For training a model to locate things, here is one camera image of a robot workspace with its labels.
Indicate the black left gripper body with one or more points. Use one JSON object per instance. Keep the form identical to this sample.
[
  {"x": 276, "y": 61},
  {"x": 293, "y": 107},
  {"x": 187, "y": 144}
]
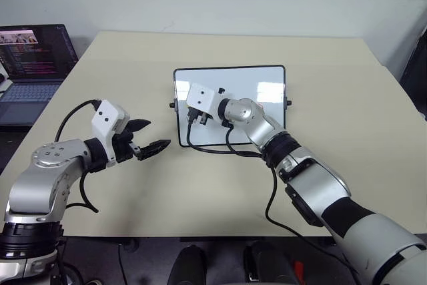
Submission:
[{"x": 122, "y": 147}]

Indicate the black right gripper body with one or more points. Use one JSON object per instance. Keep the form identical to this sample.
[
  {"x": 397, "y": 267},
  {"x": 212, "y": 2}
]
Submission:
[{"x": 194, "y": 117}]

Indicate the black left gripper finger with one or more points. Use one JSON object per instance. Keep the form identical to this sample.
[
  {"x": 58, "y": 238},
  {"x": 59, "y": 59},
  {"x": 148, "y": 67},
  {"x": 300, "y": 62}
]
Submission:
[
  {"x": 138, "y": 125},
  {"x": 155, "y": 147}
]

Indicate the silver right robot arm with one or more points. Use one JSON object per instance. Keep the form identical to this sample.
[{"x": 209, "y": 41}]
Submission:
[{"x": 317, "y": 188}]

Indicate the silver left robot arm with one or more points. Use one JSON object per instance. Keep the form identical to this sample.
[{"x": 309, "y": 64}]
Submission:
[{"x": 40, "y": 185}]

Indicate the black-framed whiteboard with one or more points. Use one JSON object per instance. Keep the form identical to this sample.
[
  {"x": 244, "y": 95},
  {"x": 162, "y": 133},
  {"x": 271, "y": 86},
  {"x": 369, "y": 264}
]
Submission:
[{"x": 233, "y": 79}]

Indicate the dark rounded shape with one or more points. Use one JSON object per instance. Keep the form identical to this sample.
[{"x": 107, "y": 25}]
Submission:
[{"x": 187, "y": 265}]

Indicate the open grey laptop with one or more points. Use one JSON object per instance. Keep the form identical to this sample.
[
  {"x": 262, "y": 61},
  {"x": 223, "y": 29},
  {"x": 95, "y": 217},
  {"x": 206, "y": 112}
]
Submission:
[{"x": 30, "y": 64}]

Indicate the small red object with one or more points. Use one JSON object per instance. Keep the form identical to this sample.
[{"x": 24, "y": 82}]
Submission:
[{"x": 299, "y": 270}]

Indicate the black chair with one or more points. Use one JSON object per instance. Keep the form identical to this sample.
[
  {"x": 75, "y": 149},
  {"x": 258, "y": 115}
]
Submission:
[{"x": 415, "y": 74}]

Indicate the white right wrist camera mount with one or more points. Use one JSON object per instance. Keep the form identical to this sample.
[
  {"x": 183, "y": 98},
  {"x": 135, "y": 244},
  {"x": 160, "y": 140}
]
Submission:
[{"x": 201, "y": 97}]

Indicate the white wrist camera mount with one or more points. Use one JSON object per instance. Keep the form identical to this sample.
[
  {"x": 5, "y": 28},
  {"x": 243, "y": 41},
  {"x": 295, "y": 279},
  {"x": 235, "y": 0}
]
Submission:
[
  {"x": 104, "y": 121},
  {"x": 201, "y": 97}
]

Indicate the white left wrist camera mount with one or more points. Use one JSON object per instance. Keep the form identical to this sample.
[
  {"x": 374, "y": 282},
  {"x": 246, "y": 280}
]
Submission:
[{"x": 104, "y": 121}]

